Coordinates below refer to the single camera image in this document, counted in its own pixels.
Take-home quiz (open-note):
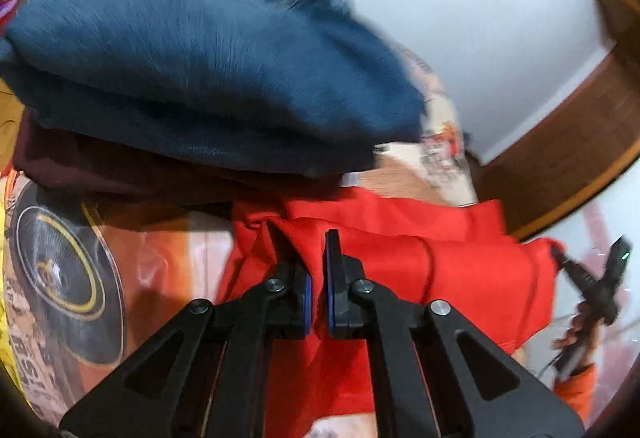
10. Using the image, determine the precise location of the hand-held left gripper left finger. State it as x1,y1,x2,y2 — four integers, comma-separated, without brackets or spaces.
59,260,313,438

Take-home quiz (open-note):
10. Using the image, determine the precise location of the red hoodie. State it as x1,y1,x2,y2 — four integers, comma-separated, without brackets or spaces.
215,188,566,438

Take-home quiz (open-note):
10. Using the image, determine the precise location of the printed blanket with black disc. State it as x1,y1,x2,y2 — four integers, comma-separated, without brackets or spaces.
0,42,481,438

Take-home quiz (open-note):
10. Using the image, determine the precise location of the folded dark blue garment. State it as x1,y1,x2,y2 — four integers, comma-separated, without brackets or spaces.
0,0,426,179

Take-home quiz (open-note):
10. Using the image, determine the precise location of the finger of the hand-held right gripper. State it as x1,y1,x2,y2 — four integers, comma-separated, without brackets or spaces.
552,245,596,291

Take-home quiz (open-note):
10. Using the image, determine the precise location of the person's right hand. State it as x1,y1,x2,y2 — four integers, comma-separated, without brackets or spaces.
552,300,603,369

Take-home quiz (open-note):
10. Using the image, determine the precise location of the yellow cloth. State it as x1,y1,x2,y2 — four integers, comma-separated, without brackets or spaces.
0,168,26,399

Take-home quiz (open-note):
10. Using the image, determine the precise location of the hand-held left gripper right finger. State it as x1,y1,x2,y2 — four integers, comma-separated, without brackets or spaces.
322,229,586,438

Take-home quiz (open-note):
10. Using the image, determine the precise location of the brown wooden frame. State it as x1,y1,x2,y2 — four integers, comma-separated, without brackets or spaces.
470,0,640,241

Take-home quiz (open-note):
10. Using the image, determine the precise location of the person's right forearm orange sleeve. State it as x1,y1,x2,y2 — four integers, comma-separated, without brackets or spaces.
552,363,598,419

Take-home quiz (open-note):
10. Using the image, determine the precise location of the folded maroon garment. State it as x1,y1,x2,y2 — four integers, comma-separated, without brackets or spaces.
12,110,346,209

